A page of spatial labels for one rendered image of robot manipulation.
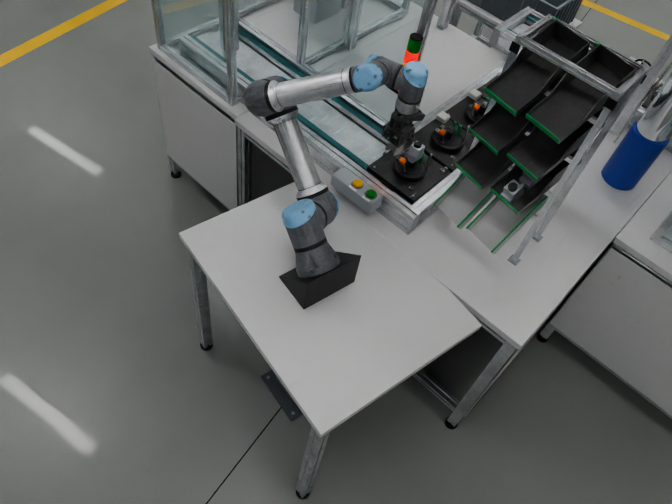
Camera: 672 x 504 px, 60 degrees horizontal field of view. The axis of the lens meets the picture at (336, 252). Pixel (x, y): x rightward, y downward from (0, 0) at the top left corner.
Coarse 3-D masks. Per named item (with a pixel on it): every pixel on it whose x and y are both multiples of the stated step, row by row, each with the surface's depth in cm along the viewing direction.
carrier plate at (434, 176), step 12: (384, 156) 235; (396, 156) 236; (372, 168) 230; (384, 168) 231; (432, 168) 234; (444, 168) 235; (384, 180) 228; (396, 180) 228; (432, 180) 230; (408, 192) 225; (420, 192) 226
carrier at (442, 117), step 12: (444, 120) 250; (420, 132) 246; (432, 132) 244; (456, 132) 244; (468, 132) 250; (432, 144) 243; (444, 144) 241; (456, 144) 242; (468, 144) 246; (432, 156) 239; (444, 156) 239; (456, 156) 240; (456, 168) 237
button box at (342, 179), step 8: (344, 168) 230; (336, 176) 227; (344, 176) 227; (352, 176) 228; (336, 184) 229; (344, 184) 225; (344, 192) 228; (352, 192) 224; (360, 192) 223; (376, 192) 224; (352, 200) 227; (360, 200) 224; (368, 200) 221; (376, 200) 222; (368, 208) 223; (376, 208) 226
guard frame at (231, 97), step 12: (156, 0) 255; (228, 0) 219; (264, 0) 306; (276, 0) 312; (156, 12) 259; (228, 12) 223; (240, 12) 297; (156, 24) 266; (228, 24) 227; (156, 36) 271; (228, 36) 231; (228, 48) 236; (180, 60) 268; (228, 60) 241; (192, 72) 266; (228, 72) 245; (204, 84) 264; (228, 84) 250; (228, 96) 256
